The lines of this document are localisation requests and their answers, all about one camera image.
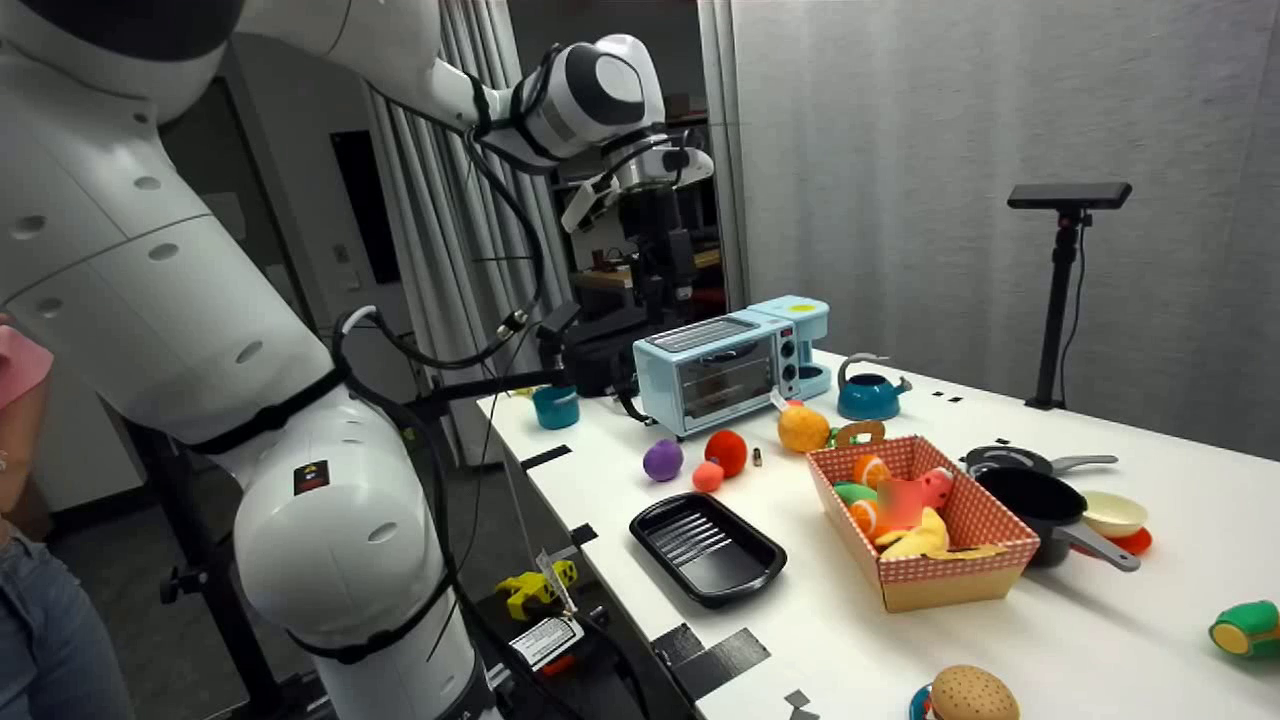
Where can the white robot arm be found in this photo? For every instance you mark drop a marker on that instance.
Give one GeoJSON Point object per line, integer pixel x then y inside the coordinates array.
{"type": "Point", "coordinates": [134, 284]}

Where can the orange checkered basket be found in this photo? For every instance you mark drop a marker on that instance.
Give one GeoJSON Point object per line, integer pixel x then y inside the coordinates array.
{"type": "Point", "coordinates": [987, 542]}

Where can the black camera stand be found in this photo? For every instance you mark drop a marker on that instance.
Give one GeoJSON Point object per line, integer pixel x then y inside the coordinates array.
{"type": "Point", "coordinates": [1074, 208]}

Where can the yellow banana plush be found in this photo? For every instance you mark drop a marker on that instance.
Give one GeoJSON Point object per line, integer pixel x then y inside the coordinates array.
{"type": "Point", "coordinates": [927, 539]}

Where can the orange slice plush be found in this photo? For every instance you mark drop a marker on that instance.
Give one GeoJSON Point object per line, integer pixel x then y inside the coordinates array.
{"type": "Point", "coordinates": [869, 517]}
{"type": "Point", "coordinates": [873, 471]}

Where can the person in jeans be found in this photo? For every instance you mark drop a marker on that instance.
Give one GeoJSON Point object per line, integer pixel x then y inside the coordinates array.
{"type": "Point", "coordinates": [52, 647]}

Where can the yellow-orange plush fruit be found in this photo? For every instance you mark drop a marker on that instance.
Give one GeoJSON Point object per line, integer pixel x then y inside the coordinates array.
{"type": "Point", "coordinates": [800, 428]}

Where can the teal toy kettle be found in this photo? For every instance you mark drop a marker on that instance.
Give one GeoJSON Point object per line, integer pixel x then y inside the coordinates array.
{"type": "Point", "coordinates": [864, 395]}

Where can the black grill tray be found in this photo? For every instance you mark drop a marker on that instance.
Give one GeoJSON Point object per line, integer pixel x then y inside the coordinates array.
{"type": "Point", "coordinates": [710, 551]}

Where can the green plush fruit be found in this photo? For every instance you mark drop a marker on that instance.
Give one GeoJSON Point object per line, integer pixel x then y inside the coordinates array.
{"type": "Point", "coordinates": [848, 494]}

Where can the blue toy plate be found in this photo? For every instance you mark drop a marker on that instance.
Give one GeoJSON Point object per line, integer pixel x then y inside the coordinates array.
{"type": "Point", "coordinates": [917, 705]}

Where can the small orange-red plush toy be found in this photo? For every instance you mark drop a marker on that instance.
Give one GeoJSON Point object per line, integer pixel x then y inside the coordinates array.
{"type": "Point", "coordinates": [710, 476]}

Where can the teal cup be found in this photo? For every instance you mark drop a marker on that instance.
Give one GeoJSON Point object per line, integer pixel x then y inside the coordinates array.
{"type": "Point", "coordinates": [559, 405]}

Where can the pink red plush toy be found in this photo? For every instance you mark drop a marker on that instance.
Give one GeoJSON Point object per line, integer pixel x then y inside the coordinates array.
{"type": "Point", "coordinates": [910, 496]}

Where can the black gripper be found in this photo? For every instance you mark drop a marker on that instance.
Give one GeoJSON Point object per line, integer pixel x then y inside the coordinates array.
{"type": "Point", "coordinates": [662, 268]}

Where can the black frying pan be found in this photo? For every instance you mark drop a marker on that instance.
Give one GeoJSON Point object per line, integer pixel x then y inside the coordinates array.
{"type": "Point", "coordinates": [1052, 513]}

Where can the green yellow toy can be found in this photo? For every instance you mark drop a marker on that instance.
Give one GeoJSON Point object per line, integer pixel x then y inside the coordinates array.
{"type": "Point", "coordinates": [1246, 631]}

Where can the grey pan with handle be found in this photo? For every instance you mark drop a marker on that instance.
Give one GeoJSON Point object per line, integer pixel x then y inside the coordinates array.
{"type": "Point", "coordinates": [988, 458]}

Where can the purple plush toy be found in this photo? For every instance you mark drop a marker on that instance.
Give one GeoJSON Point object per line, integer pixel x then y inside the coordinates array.
{"type": "Point", "coordinates": [662, 462]}

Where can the yellow clamp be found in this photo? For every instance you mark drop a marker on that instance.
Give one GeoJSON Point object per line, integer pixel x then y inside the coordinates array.
{"type": "Point", "coordinates": [533, 588]}

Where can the cream toy bowl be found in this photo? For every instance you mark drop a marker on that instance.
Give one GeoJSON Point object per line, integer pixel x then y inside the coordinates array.
{"type": "Point", "coordinates": [1113, 513]}

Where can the red apple plush toy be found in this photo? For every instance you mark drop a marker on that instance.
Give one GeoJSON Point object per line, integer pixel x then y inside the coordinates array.
{"type": "Point", "coordinates": [728, 448]}

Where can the toy hamburger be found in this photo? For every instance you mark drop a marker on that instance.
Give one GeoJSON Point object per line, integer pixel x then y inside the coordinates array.
{"type": "Point", "coordinates": [969, 694]}

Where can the light blue toy oven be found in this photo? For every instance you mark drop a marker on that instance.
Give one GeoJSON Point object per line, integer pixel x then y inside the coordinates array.
{"type": "Point", "coordinates": [710, 375]}

